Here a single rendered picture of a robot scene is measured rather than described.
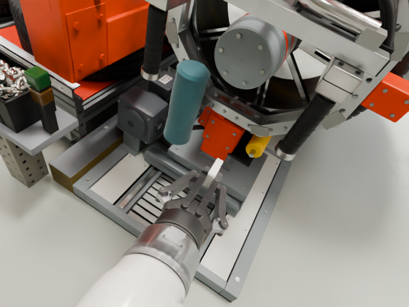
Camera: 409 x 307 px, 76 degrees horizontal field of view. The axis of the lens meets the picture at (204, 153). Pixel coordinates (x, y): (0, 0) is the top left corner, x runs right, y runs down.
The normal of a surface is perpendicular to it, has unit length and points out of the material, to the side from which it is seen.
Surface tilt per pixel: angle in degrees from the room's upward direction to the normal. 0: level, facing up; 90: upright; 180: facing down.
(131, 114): 90
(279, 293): 0
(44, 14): 90
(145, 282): 21
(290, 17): 90
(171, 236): 16
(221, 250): 0
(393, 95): 90
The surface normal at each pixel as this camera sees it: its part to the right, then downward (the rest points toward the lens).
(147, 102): 0.26, -0.62
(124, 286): 0.07, -0.91
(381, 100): -0.47, 0.59
